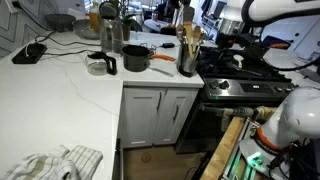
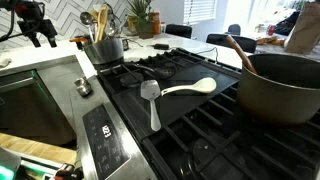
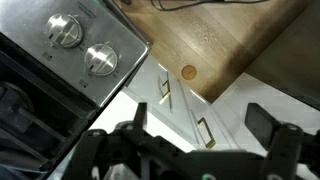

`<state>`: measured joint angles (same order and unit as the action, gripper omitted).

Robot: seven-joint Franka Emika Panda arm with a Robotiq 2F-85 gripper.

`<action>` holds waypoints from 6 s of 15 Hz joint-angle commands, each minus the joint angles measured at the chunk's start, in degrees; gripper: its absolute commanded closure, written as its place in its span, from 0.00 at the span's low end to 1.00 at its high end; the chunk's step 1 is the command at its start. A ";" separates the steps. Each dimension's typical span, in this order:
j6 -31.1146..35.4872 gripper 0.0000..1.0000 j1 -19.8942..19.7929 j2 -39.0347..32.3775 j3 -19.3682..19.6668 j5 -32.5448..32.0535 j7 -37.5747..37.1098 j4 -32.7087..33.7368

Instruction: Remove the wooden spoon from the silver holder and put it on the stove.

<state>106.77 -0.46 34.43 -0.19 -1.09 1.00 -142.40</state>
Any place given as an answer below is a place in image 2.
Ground silver metal spatula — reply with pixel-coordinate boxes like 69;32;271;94
139;79;163;132

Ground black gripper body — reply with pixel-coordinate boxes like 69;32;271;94
17;18;58;38

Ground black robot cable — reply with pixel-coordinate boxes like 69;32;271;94
0;0;46;43

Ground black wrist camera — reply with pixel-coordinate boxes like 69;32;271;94
13;0;46;21

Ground potted green plant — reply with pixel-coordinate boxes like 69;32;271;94
127;0;156;40

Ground red can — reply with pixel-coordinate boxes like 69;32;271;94
266;24;277;37

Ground black griddle plate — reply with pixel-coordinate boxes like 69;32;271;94
111;62;242;142

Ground metal whisk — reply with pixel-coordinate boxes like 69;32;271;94
103;2;122;39

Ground black dining chair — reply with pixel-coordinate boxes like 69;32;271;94
205;33;258;54
227;23;242;37
165;23;194;40

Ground dark grey cooking pot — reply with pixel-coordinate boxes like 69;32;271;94
235;53;320;127

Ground black and red bag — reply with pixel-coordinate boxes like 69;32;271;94
274;10;302;37

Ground bread pieces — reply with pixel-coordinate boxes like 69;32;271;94
256;35;286;47

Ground black power adapter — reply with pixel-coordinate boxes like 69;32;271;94
153;43;171;51

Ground brown paper bag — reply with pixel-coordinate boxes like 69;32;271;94
284;1;320;55

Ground brown wooden spoon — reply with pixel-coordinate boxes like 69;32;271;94
225;34;258;75

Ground orange bottle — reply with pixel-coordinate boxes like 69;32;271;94
151;11;162;36

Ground orange handled tool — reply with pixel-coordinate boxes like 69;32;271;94
68;36;92;45

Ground stainless gas stove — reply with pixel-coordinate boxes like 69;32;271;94
69;47;320;180

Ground white cloth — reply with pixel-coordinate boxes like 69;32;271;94
0;57;13;69

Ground red and black clamp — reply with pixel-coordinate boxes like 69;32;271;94
53;162;84;180

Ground silver ladle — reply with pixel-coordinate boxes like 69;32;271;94
79;11;96;42

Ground silver stove knob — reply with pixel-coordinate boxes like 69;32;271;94
73;76;93;98

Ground white plastic spoon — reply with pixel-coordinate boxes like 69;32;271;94
161;77;218;97

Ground silver utensil holder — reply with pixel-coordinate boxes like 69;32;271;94
83;37;125;66

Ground stainless dishwasher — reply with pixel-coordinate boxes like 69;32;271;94
0;69;78;147

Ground green lit device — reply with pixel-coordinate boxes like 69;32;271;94
0;146;22;180

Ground thin black power cord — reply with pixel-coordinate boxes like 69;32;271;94
195;46;220;63

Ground white window blinds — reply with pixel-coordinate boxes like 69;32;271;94
182;0;218;26

